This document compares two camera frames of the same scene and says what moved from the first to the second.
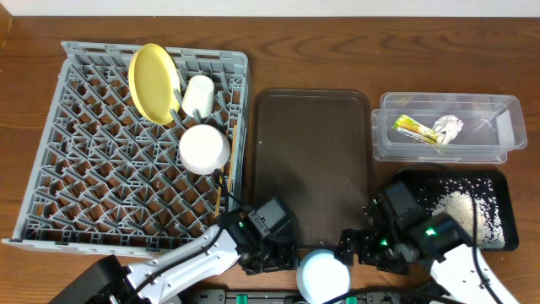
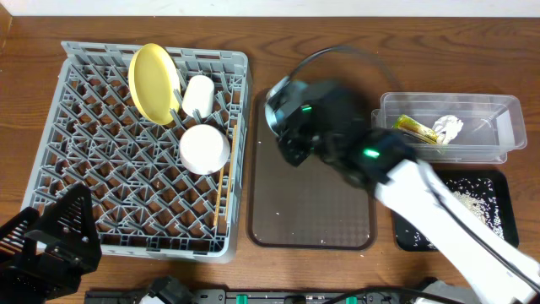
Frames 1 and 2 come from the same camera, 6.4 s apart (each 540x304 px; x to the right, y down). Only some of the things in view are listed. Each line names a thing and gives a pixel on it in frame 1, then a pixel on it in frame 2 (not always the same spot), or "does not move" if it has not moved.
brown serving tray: [314, 149] does not move
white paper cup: [199, 94] does not move
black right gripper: [364, 240] to [286, 140]
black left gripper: [292, 244] to [60, 265]
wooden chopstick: [218, 195] does not move
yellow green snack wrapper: [407, 125] does not move
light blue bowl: [321, 277] to [283, 98]
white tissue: [446, 127] does not move
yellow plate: [154, 84] does not move
